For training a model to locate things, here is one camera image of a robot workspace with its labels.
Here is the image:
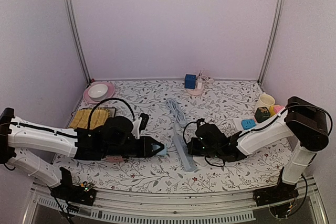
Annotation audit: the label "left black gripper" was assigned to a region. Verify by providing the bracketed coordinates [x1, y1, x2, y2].
[104, 136, 164, 158]

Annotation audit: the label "light blue charger plug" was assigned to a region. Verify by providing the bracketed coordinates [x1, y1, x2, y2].
[156, 145, 167, 156]

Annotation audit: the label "light blue power strip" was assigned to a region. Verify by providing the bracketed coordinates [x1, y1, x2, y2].
[173, 134, 197, 172]

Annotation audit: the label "white long power strip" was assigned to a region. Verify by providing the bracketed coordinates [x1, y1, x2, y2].
[233, 118, 258, 131]

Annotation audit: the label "pink cube socket adapter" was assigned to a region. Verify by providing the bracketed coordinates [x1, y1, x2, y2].
[105, 156, 124, 163]

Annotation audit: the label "cyan plug adapter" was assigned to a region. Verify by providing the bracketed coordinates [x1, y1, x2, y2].
[241, 119, 257, 130]

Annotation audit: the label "pink plug adapter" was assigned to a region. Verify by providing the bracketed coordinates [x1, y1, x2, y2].
[270, 105, 284, 114]

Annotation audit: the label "yellow cube socket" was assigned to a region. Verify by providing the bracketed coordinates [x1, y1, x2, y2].
[268, 105, 280, 117]

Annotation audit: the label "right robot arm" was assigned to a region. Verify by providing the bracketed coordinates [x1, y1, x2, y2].
[187, 97, 333, 201]

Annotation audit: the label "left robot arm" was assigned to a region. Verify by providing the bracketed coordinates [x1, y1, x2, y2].
[1, 108, 165, 200]

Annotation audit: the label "dark green cube socket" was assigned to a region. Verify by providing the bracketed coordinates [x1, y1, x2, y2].
[254, 107, 271, 123]

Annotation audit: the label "dark blue cube socket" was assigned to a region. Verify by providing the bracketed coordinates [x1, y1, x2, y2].
[184, 74, 197, 90]

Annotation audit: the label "black framed mat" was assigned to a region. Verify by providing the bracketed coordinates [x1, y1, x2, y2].
[68, 106, 117, 130]

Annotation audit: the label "cream ceramic mug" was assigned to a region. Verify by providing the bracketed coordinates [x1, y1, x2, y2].
[254, 93, 275, 112]

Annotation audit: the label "pink plate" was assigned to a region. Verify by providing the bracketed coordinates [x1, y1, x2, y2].
[83, 82, 115, 104]

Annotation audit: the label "yellow woven basket tray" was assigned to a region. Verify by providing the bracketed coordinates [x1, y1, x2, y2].
[68, 108, 111, 130]

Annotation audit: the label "white bowl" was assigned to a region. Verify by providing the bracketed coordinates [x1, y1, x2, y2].
[88, 83, 108, 101]

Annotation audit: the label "white coiled strip cable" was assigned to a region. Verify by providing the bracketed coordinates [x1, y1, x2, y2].
[217, 120, 236, 131]

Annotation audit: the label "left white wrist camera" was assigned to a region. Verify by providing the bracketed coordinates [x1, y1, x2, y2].
[132, 113, 149, 139]

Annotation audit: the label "white charger with cable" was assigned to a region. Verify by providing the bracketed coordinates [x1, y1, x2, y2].
[196, 69, 214, 89]

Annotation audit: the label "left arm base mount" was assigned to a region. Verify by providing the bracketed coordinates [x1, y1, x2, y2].
[50, 167, 97, 206]

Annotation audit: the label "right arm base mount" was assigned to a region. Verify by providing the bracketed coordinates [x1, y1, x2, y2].
[253, 168, 299, 206]

